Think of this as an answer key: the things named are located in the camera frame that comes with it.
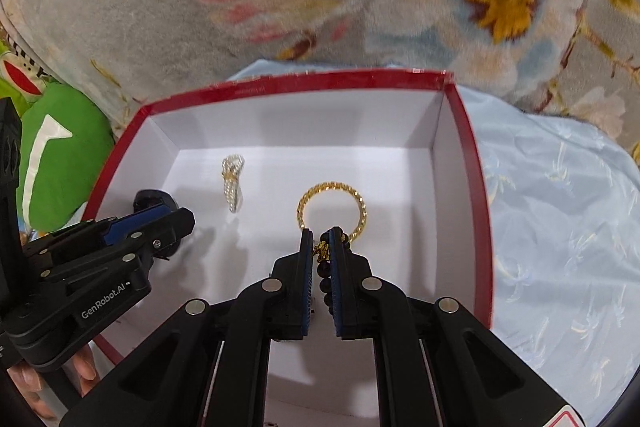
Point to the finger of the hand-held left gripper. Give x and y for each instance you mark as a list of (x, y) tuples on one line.
[(172, 227), (131, 221)]

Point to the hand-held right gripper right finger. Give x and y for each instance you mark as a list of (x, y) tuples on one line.
[(339, 287)]

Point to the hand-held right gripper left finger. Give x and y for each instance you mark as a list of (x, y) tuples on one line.
[(307, 287)]

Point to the gold bangle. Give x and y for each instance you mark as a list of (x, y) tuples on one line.
[(305, 199)]

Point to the red gift box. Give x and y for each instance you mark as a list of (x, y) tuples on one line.
[(350, 142)]

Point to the person's left hand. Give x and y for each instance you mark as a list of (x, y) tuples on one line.
[(82, 369)]

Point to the green round cushion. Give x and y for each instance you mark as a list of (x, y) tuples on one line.
[(70, 167)]

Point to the cartoon monkey bedsheet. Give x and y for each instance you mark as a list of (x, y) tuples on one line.
[(17, 74)]

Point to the light blue palm-print sheet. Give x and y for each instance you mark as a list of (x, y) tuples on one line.
[(550, 232)]

